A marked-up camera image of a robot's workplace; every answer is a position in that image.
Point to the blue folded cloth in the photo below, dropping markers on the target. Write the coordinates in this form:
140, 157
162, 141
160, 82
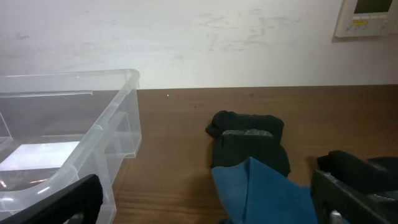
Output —
253, 193

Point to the white wall control panel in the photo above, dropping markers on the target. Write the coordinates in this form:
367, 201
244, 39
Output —
366, 18

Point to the small black folded cloth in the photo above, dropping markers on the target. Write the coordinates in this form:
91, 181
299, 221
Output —
240, 136

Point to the white label in bin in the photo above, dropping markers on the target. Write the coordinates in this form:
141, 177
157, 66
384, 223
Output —
38, 156

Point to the clear plastic storage bin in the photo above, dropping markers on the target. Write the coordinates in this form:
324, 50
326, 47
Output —
97, 108

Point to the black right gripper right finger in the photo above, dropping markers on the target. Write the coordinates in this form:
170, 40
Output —
346, 189

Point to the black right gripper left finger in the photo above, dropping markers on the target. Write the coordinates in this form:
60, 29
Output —
79, 202

